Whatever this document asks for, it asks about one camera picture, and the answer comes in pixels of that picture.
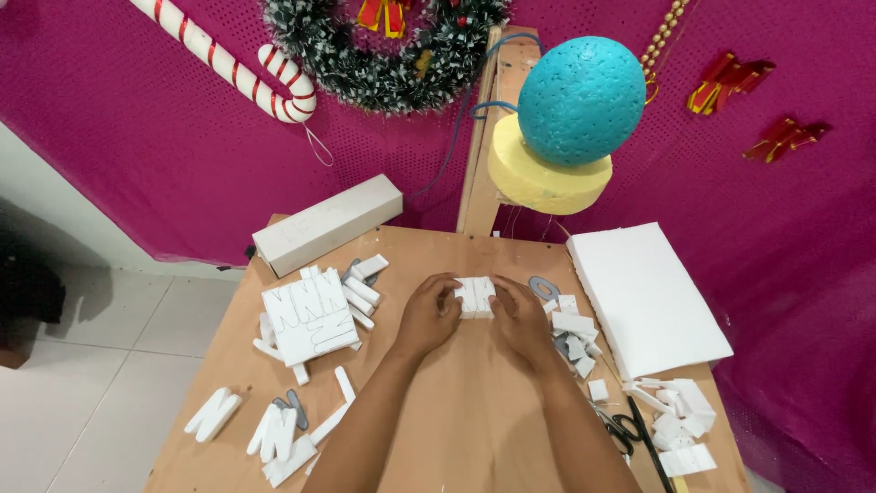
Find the red white candy cane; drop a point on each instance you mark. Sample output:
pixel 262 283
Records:
pixel 226 65

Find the white foam sheet drawn letters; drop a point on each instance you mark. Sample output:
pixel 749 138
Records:
pixel 311 318

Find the wide white foam strip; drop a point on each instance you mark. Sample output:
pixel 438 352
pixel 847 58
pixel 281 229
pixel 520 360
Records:
pixel 291 462

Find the person's right hand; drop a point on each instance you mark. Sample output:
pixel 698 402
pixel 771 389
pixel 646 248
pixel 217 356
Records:
pixel 525 325

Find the pile of white foam offcuts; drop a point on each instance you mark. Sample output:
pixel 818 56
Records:
pixel 677 424

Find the grey card letter template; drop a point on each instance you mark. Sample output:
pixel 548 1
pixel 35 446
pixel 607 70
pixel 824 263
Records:
pixel 295 409
pixel 352 268

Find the red gold ribbon bow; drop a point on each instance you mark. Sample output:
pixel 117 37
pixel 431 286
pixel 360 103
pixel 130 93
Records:
pixel 383 15
pixel 725 82
pixel 783 140

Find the small white foam cube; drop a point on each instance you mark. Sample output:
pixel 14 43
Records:
pixel 598 389

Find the white foam letter block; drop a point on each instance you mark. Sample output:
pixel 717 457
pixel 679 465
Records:
pixel 476 298

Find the large white foam slab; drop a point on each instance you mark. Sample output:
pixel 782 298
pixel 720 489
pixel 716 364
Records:
pixel 643 294

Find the row of white foam bars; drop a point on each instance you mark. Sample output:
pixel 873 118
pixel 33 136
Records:
pixel 363 291

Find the dark bag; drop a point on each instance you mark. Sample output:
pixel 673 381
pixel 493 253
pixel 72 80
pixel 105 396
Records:
pixel 27 294

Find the person's left hand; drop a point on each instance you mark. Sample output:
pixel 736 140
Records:
pixel 424 322

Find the short white foam piece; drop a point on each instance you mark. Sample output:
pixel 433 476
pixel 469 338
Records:
pixel 301 374

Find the yellow foam disc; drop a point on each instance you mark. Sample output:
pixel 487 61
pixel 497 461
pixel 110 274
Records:
pixel 540 185

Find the wooden stand frame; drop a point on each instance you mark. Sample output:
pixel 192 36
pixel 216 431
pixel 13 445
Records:
pixel 479 178

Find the heap of small foam scraps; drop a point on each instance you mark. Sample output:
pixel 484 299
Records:
pixel 573 335

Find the grey oval letter template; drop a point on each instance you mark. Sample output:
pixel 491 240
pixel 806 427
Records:
pixel 536 285

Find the teal foam ball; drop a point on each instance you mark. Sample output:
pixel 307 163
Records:
pixel 582 99

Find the white cut foam letter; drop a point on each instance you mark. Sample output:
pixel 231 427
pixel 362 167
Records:
pixel 274 431
pixel 213 414

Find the magenta perforated backdrop cloth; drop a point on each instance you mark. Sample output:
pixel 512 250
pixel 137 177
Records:
pixel 171 171

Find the white foam offcut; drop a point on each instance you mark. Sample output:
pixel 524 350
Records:
pixel 267 339

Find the green white tinsel wreath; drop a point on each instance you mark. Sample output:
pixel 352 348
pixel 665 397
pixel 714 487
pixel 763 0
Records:
pixel 383 85

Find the long white foam block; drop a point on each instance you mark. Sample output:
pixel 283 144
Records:
pixel 328 222

